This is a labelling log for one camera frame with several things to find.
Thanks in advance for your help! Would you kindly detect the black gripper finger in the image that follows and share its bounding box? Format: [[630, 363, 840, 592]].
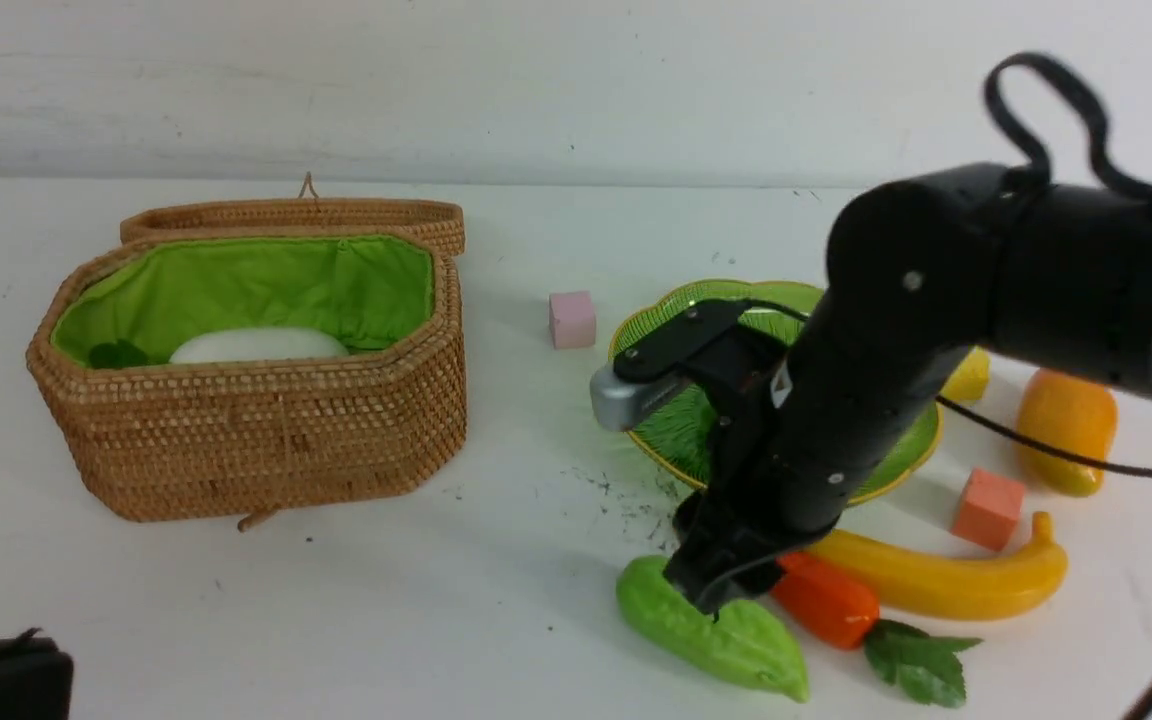
[[685, 560, 785, 616]]

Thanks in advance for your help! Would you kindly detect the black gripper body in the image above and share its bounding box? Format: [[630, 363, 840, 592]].
[[664, 370, 847, 597]]

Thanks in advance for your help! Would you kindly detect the green toy bitter gourd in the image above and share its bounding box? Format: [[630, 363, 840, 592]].
[[614, 555, 812, 705]]

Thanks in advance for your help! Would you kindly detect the orange toy carrot with leaves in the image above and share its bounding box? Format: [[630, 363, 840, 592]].
[[771, 553, 982, 708]]

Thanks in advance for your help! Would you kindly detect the yellow toy banana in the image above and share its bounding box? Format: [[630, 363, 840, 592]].
[[808, 511, 1069, 623]]

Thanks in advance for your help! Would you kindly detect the orange yellow toy mango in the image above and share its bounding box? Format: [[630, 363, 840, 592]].
[[1015, 369, 1119, 497]]

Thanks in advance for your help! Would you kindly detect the white toy radish with leaves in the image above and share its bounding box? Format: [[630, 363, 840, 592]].
[[88, 327, 349, 369]]

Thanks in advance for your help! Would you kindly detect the dark purple toy mangosteen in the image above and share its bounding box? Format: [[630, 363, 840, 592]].
[[670, 488, 705, 541]]

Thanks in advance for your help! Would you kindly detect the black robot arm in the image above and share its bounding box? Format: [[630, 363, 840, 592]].
[[664, 164, 1152, 614]]

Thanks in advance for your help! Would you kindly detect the green leaf-shaped glass plate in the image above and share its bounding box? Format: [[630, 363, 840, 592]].
[[608, 279, 943, 507]]

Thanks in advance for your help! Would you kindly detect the orange cube block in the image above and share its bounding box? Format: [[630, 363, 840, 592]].
[[950, 468, 1026, 552]]

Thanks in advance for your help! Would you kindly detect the pink cube block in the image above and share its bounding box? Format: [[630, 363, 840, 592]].
[[548, 290, 596, 350]]

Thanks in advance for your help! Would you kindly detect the yellow cube block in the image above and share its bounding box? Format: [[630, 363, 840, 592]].
[[940, 347, 991, 407]]

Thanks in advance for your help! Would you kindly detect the woven wicker basket green lining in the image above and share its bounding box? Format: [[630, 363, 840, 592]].
[[26, 184, 468, 526]]

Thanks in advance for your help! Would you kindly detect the black object at table edge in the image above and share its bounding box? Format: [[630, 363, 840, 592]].
[[0, 628, 74, 719]]

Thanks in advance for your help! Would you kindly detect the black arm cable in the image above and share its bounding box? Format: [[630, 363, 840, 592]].
[[736, 52, 1152, 479]]

